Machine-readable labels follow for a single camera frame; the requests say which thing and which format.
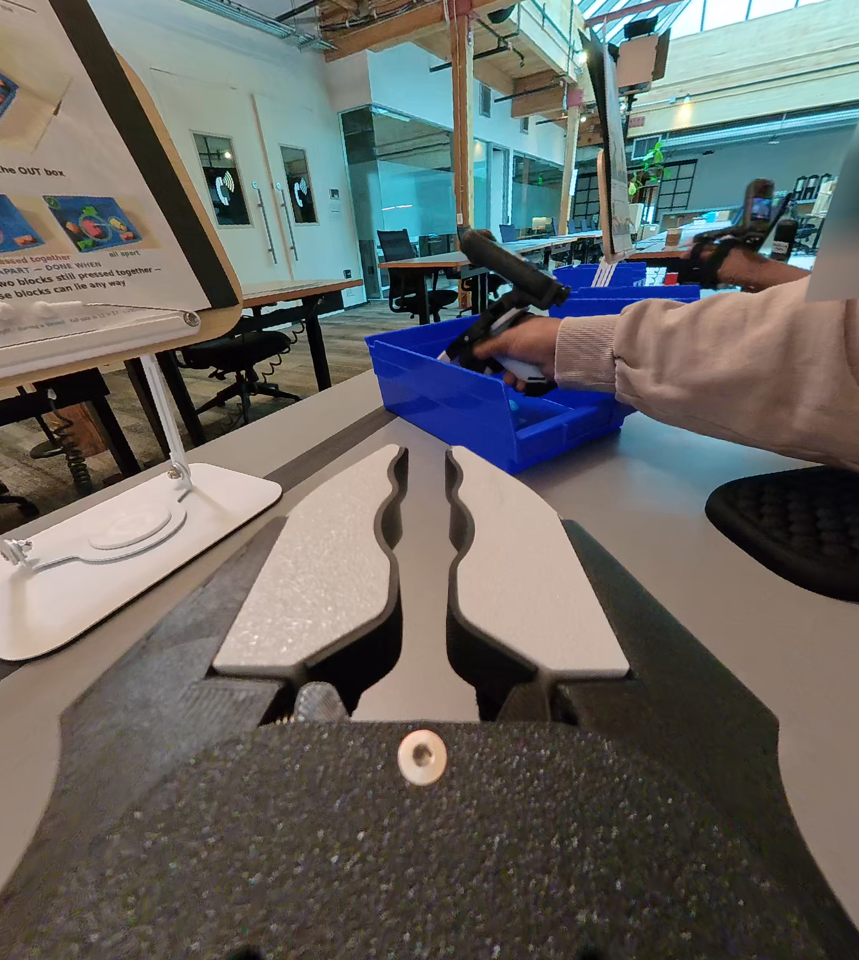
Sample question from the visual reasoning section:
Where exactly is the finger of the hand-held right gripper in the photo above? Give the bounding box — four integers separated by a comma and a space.
437, 311, 533, 367

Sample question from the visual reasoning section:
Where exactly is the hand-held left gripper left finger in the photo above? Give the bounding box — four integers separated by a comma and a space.
210, 444, 410, 714

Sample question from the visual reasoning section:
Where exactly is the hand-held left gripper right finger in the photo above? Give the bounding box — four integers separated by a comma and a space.
444, 445, 632, 720

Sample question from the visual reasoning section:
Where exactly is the blue plastic bin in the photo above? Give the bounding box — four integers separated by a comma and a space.
553, 262, 648, 290
549, 283, 701, 320
365, 315, 637, 475

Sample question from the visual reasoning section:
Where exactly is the person's right forearm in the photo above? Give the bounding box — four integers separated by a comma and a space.
555, 277, 859, 489

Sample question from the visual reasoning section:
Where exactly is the person's right hand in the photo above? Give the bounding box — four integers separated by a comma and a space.
472, 315, 563, 395

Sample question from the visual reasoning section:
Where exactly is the black office chair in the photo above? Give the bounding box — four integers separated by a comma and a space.
377, 228, 458, 325
174, 330, 299, 421

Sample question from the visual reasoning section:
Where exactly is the wooden pillar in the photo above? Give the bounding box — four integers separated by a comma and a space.
450, 0, 476, 234

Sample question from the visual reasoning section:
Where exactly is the phone icon door panel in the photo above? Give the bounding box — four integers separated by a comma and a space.
279, 144, 320, 226
191, 131, 252, 228

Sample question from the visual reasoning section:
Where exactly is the light panel on stand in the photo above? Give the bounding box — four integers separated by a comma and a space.
613, 18, 672, 99

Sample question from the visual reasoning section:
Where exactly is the black pad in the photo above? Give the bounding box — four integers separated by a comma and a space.
705, 465, 859, 605

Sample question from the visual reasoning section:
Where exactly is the printed instruction sheet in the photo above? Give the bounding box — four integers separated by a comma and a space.
0, 0, 213, 327

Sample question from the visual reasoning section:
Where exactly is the black coiled cable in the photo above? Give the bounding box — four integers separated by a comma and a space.
47, 390, 97, 492

